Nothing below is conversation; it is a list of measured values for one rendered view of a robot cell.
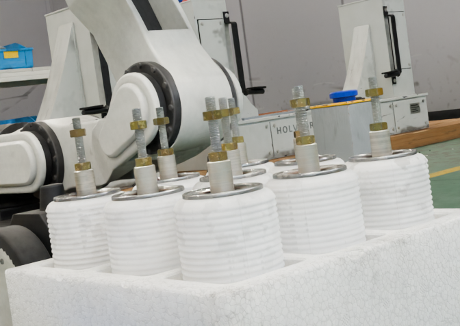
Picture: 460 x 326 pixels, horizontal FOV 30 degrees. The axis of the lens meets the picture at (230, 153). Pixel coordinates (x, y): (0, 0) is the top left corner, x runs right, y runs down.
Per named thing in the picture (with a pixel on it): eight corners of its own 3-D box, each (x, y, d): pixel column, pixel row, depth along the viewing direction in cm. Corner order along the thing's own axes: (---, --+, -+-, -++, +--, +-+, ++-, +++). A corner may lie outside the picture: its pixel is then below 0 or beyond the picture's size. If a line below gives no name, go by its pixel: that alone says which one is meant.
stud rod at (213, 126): (215, 178, 80) (203, 97, 79) (225, 177, 80) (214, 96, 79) (215, 179, 79) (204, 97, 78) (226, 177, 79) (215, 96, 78)
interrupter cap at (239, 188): (174, 200, 82) (172, 192, 82) (248, 187, 84) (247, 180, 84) (195, 205, 75) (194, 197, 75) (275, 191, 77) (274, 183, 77)
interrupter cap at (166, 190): (98, 206, 86) (96, 199, 86) (133, 195, 93) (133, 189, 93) (164, 199, 83) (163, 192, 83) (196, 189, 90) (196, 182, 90)
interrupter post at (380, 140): (368, 161, 96) (364, 131, 96) (388, 157, 96) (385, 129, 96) (376, 161, 93) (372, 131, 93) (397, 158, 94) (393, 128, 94)
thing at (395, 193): (347, 316, 99) (327, 162, 99) (423, 301, 102) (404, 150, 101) (379, 335, 90) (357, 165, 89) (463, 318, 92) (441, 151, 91)
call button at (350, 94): (324, 107, 121) (322, 93, 120) (343, 105, 123) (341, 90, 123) (346, 105, 118) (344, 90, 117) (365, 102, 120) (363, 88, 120)
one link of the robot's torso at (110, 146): (-7, 135, 160) (135, 53, 125) (83, 122, 174) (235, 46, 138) (13, 216, 159) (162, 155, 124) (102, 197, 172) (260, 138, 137)
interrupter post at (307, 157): (293, 178, 88) (289, 146, 87) (311, 174, 89) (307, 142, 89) (308, 178, 85) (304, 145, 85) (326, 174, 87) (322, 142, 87)
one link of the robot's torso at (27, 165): (-13, 201, 166) (-23, 133, 165) (74, 183, 179) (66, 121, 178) (41, 199, 150) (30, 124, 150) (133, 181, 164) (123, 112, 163)
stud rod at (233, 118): (234, 155, 113) (226, 98, 113) (241, 154, 113) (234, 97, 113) (235, 155, 112) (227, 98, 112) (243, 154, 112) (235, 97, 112)
